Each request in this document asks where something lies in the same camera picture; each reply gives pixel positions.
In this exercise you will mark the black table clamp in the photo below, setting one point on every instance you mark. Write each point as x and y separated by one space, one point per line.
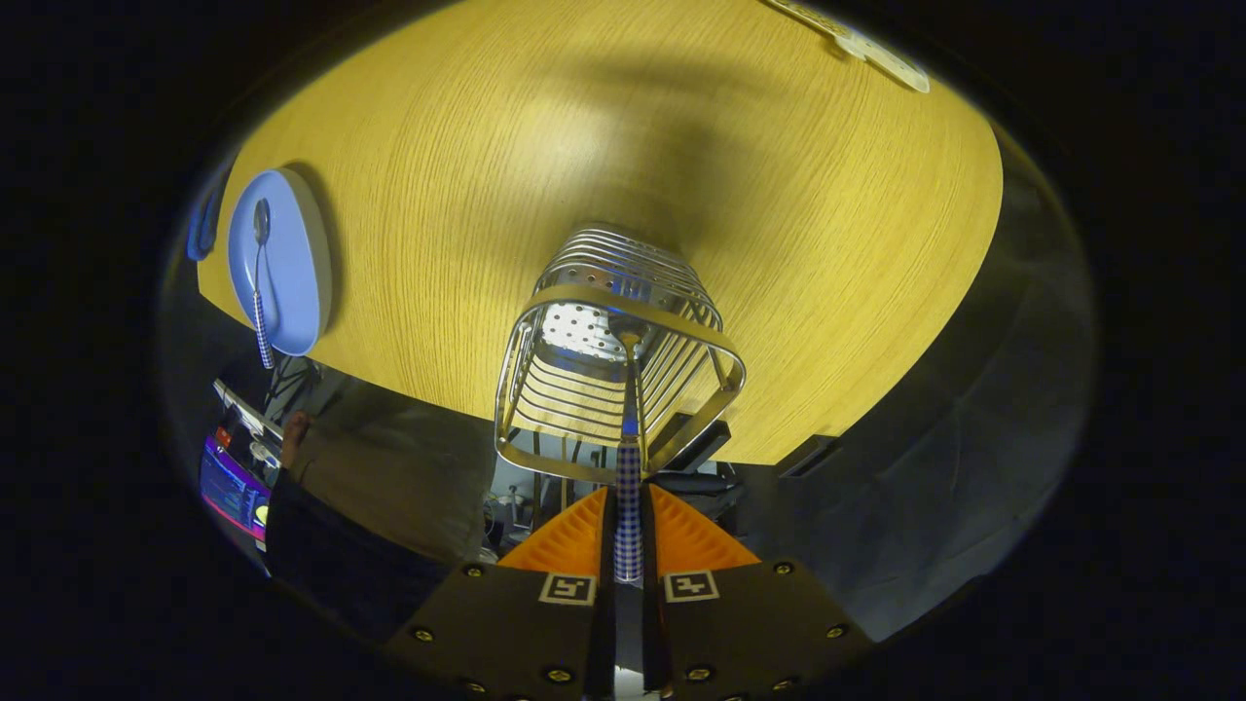
706 448
808 455

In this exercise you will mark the open laptop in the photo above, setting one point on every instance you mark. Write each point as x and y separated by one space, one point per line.
234 492

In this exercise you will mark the person's body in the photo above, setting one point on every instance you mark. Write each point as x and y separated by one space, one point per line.
389 477

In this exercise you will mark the white divided food tray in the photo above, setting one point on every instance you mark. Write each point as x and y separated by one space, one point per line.
891 63

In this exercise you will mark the blue folded cloth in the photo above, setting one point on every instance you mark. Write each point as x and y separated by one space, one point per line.
202 229

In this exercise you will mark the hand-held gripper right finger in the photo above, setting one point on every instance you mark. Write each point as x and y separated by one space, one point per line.
655 643

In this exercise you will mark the blue round plate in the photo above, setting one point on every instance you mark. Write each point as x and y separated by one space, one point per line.
292 273

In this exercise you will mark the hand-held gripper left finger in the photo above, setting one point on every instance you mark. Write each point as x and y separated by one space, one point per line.
604 643

